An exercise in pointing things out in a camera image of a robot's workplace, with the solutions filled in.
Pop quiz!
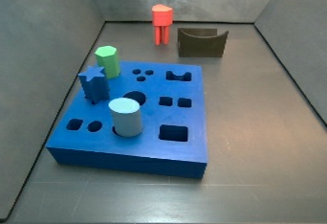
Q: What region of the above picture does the red three prong block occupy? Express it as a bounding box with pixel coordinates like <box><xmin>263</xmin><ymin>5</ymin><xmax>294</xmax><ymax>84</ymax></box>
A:
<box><xmin>152</xmin><ymin>4</ymin><xmax>174</xmax><ymax>45</ymax></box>

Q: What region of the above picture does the blue foam shape board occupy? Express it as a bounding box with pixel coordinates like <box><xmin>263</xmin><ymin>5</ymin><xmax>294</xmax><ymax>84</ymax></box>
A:
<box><xmin>46</xmin><ymin>61</ymin><xmax>208</xmax><ymax>178</ymax></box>

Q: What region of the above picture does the light blue cylinder block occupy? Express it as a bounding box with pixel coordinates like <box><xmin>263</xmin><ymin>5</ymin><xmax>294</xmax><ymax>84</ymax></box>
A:
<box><xmin>108</xmin><ymin>98</ymin><xmax>142</xmax><ymax>137</ymax></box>

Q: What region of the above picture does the dark blue star block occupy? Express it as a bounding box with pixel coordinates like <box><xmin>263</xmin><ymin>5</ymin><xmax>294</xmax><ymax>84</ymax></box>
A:
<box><xmin>78</xmin><ymin>66</ymin><xmax>110</xmax><ymax>104</ymax></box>

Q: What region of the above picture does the green octagonal prism block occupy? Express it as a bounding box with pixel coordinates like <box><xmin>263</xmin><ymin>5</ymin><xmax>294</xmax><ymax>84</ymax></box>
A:
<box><xmin>95</xmin><ymin>46</ymin><xmax>120</xmax><ymax>78</ymax></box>

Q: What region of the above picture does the black curved stand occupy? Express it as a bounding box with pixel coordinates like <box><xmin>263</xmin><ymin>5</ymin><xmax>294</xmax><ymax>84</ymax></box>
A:
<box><xmin>178</xmin><ymin>28</ymin><xmax>228</xmax><ymax>57</ymax></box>

